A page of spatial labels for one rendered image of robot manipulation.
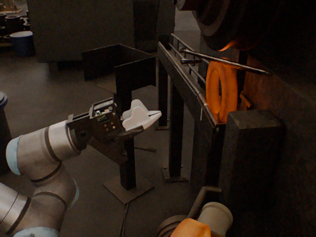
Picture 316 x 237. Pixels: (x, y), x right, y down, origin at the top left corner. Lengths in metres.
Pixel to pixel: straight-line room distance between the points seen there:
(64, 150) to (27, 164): 0.10
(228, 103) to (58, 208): 0.48
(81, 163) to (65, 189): 1.06
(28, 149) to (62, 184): 0.13
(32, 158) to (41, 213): 0.13
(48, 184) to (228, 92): 0.50
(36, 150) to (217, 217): 0.43
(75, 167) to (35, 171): 1.07
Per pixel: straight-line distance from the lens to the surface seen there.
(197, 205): 0.71
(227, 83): 0.76
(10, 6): 7.73
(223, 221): 0.55
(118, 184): 1.64
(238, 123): 0.61
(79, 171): 1.78
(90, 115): 0.68
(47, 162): 0.74
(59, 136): 0.71
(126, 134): 0.68
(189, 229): 0.41
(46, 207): 0.73
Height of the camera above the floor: 1.09
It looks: 29 degrees down
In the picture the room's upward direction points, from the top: straight up
